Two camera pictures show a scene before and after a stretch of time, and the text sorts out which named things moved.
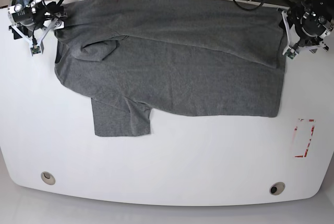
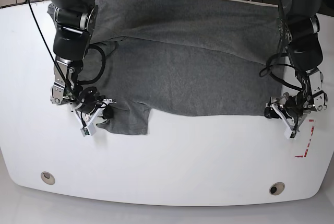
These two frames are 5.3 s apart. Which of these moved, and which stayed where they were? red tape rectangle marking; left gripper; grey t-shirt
Moved: left gripper
Stayed: grey t-shirt; red tape rectangle marking
